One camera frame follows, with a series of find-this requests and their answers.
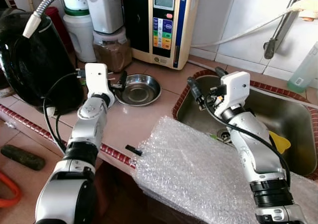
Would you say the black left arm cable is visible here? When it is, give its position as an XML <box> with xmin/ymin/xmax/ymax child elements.
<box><xmin>43</xmin><ymin>70</ymin><xmax>87</xmax><ymax>155</ymax></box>

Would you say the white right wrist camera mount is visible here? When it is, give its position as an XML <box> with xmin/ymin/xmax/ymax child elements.
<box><xmin>219</xmin><ymin>72</ymin><xmax>250</xmax><ymax>116</ymax></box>

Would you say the steel faucet pipe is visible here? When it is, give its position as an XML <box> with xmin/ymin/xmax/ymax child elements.
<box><xmin>263</xmin><ymin>0</ymin><xmax>311</xmax><ymax>60</ymax></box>

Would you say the grey flexible hose white nozzle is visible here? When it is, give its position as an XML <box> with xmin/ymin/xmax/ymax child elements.
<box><xmin>22</xmin><ymin>0</ymin><xmax>120</xmax><ymax>38</ymax></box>

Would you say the yellow plastic cup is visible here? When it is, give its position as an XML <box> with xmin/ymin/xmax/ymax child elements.
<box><xmin>268</xmin><ymin>130</ymin><xmax>292</xmax><ymax>155</ymax></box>

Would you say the white jug green ring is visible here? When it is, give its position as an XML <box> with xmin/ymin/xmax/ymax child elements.
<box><xmin>64</xmin><ymin>8</ymin><xmax>97</xmax><ymax>63</ymax></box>

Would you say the short black clip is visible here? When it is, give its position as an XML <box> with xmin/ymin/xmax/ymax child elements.
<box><xmin>125</xmin><ymin>145</ymin><xmax>145</xmax><ymax>156</ymax></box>

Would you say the steel sink basin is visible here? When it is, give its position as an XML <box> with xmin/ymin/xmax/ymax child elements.
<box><xmin>173</xmin><ymin>70</ymin><xmax>318</xmax><ymax>177</ymax></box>

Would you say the beige water ionizer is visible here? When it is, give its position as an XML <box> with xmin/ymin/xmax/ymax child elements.
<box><xmin>122</xmin><ymin>0</ymin><xmax>201</xmax><ymax>71</ymax></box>

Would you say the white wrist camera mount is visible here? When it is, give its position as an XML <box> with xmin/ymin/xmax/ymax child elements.
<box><xmin>84</xmin><ymin>63</ymin><xmax>110</xmax><ymax>104</ymax></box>
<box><xmin>219</xmin><ymin>72</ymin><xmax>250</xmax><ymax>116</ymax></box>

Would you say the red canister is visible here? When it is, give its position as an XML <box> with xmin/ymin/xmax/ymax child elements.
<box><xmin>45</xmin><ymin>6</ymin><xmax>70</xmax><ymax>53</ymax></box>

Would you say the brown powder jar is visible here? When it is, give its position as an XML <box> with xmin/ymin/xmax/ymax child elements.
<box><xmin>93</xmin><ymin>27</ymin><xmax>133</xmax><ymax>73</ymax></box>

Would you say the dark green oblong object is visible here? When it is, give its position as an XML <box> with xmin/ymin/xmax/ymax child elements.
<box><xmin>0</xmin><ymin>145</ymin><xmax>46</xmax><ymax>171</ymax></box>

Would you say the white diverter hose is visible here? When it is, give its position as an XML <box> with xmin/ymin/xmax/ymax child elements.
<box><xmin>191</xmin><ymin>8</ymin><xmax>299</xmax><ymax>48</ymax></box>

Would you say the blue capped dish soap bottle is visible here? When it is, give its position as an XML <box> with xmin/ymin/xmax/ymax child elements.
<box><xmin>287</xmin><ymin>40</ymin><xmax>318</xmax><ymax>94</ymax></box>

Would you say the black kettle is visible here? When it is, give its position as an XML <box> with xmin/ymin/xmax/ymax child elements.
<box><xmin>0</xmin><ymin>8</ymin><xmax>85</xmax><ymax>115</ymax></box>

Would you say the steel sink drain strainer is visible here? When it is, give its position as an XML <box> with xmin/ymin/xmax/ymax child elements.
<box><xmin>217</xmin><ymin>129</ymin><xmax>233</xmax><ymax>144</ymax></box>

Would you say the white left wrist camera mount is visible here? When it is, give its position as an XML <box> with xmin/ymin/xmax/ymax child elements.
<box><xmin>84</xmin><ymin>63</ymin><xmax>110</xmax><ymax>104</ymax></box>

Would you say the white plastic container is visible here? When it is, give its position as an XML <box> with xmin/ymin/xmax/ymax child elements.
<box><xmin>84</xmin><ymin>0</ymin><xmax>125</xmax><ymax>35</ymax></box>

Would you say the cream faucet diverter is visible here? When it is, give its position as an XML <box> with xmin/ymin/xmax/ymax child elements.
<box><xmin>291</xmin><ymin>0</ymin><xmax>318</xmax><ymax>22</ymax></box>

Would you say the clear bubble wrap sheet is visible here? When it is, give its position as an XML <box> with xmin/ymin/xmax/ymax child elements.
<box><xmin>133</xmin><ymin>116</ymin><xmax>318</xmax><ymax>224</ymax></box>

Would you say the steel bowl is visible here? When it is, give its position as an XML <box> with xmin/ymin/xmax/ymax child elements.
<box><xmin>113</xmin><ymin>74</ymin><xmax>162</xmax><ymax>107</ymax></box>

